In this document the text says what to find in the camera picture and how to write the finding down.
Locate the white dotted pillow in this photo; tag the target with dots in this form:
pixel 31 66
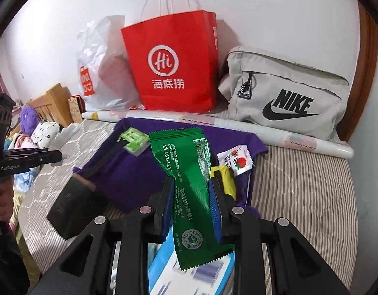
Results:
pixel 46 132

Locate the colourful quilt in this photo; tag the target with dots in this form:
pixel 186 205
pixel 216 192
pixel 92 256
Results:
pixel 23 178

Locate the person's left hand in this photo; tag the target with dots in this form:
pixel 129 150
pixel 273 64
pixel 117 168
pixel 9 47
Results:
pixel 3 206

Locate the wooden headboard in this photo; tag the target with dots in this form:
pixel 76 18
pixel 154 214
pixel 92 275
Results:
pixel 53 101

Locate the person's left forearm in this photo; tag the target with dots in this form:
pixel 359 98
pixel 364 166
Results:
pixel 7 258

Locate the patterned book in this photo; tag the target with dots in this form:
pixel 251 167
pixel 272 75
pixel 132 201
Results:
pixel 76 109

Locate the green cassette print wipe pack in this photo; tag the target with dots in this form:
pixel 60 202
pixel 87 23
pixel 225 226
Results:
pixel 133 138

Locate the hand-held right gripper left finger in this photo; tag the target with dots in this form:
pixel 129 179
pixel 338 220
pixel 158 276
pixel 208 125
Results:
pixel 168 202

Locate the white plastic shopping bag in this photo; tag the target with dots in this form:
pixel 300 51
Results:
pixel 109 67

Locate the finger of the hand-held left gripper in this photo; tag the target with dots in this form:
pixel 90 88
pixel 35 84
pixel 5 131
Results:
pixel 26 152
pixel 47 158

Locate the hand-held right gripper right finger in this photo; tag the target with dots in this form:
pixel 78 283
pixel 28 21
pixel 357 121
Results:
pixel 214 209

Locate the purple cloth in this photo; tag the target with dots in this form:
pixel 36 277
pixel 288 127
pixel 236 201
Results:
pixel 130 172

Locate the green foil packet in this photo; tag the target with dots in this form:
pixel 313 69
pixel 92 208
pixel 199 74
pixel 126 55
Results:
pixel 182 166

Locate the pink striped curtain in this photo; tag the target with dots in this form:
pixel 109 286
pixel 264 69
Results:
pixel 0 73

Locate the dark green tin box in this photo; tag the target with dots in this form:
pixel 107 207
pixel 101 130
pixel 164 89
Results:
pixel 72 206

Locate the red paper shopping bag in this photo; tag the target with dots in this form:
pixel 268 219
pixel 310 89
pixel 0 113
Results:
pixel 176 37

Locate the light green blanket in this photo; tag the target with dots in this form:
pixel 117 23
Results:
pixel 32 267

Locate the grey sling bag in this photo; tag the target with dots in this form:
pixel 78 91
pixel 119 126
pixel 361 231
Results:
pixel 284 76

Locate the yellow packet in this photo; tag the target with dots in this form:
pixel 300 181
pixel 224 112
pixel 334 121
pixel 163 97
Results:
pixel 227 178

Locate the white printed paper roll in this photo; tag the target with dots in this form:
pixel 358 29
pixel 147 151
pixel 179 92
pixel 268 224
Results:
pixel 268 130

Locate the striped quilted mattress pad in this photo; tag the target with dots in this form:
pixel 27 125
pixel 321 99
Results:
pixel 299 190

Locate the fruit print packet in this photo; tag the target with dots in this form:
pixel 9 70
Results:
pixel 238 159

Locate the blue tissue pack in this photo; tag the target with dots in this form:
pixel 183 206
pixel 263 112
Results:
pixel 164 267

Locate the purple plush toy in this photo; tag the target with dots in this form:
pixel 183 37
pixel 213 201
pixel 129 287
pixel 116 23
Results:
pixel 29 119

